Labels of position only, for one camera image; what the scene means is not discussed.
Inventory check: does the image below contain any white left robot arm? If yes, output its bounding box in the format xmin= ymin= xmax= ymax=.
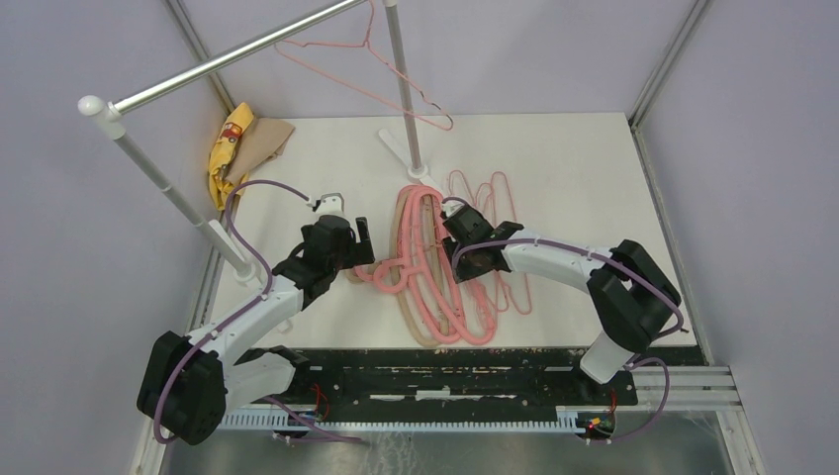
xmin=137 ymin=215 xmax=375 ymax=445

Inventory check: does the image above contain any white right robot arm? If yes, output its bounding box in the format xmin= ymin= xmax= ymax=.
xmin=441 ymin=197 xmax=685 ymax=404

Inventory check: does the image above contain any yellow patterned cloth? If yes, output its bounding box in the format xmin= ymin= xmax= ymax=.
xmin=207 ymin=103 xmax=254 ymax=211

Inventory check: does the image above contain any beige cloth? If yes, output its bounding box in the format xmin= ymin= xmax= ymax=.
xmin=225 ymin=118 xmax=296 ymax=185

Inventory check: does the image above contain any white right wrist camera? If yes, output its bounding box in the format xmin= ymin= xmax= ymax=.
xmin=440 ymin=200 xmax=463 ymax=219

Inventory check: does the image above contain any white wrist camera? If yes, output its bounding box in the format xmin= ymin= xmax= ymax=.
xmin=307 ymin=193 xmax=345 ymax=218
xmin=440 ymin=200 xmax=463 ymax=219

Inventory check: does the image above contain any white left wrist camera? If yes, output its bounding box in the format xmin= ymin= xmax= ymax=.
xmin=307 ymin=193 xmax=345 ymax=218

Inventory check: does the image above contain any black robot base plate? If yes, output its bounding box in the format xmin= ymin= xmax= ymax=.
xmin=235 ymin=345 xmax=705 ymax=425

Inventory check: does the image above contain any white slotted cable duct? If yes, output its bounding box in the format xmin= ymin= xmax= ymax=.
xmin=218 ymin=406 xmax=585 ymax=435

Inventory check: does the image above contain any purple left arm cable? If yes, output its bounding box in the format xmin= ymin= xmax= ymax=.
xmin=151 ymin=180 xmax=315 ymax=445

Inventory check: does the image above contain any grey right rack post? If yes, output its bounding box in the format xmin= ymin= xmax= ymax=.
xmin=383 ymin=0 xmax=425 ymax=169

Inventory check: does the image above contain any silver horizontal rack rail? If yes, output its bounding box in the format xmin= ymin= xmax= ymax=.
xmin=112 ymin=0 xmax=363 ymax=115

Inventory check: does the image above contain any white left rack post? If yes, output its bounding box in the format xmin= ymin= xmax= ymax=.
xmin=77 ymin=95 xmax=265 ymax=303

